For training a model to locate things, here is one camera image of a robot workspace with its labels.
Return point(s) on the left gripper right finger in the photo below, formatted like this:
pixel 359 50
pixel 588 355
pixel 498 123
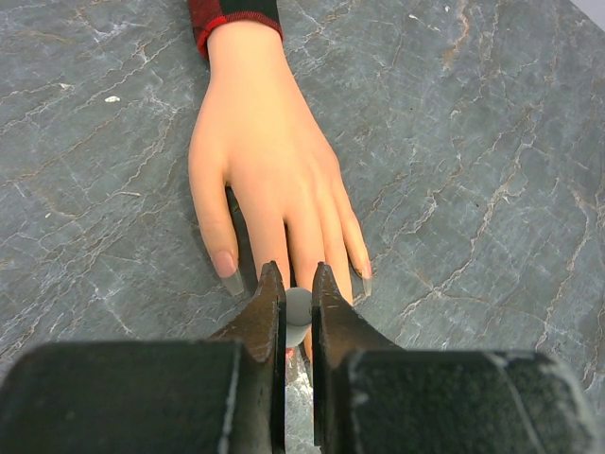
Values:
pixel 339 335

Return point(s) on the red plaid shirt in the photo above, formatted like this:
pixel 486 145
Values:
pixel 208 15

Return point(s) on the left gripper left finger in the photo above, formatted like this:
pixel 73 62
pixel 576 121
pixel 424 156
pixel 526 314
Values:
pixel 254 419

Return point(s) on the mannequin hand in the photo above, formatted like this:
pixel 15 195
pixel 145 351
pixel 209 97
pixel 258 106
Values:
pixel 255 137

